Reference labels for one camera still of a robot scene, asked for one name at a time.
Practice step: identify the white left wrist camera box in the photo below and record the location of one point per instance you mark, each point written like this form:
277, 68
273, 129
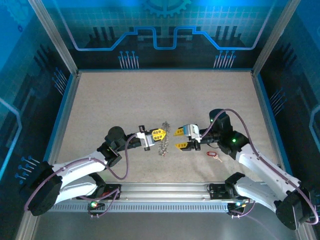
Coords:
143, 140

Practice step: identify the aluminium side rail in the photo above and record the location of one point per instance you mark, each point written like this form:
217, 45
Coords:
65, 115
264, 110

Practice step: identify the blue table edge strip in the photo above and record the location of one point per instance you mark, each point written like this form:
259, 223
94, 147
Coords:
60, 112
270, 112
165, 69

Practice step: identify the aluminium frame post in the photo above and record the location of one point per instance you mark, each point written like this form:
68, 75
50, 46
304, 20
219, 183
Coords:
55, 37
275, 37

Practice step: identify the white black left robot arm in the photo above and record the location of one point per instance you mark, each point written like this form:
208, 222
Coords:
80, 166

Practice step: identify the small lit circuit board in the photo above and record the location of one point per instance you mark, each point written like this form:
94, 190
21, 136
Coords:
237, 204
94, 205

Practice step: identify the grey metal plate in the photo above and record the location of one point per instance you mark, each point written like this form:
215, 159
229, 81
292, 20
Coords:
162, 227

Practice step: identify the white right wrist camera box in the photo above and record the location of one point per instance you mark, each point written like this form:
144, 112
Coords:
192, 132

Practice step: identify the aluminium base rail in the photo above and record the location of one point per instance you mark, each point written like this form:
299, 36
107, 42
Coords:
165, 191

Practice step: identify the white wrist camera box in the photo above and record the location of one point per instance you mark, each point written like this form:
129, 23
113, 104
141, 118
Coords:
143, 140
192, 132

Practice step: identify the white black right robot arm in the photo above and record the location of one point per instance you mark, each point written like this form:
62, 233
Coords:
265, 170

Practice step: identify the key with red tag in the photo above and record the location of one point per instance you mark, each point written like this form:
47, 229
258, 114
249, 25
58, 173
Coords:
211, 153

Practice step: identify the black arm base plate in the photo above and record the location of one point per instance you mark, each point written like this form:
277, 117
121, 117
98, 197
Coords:
217, 192
112, 187

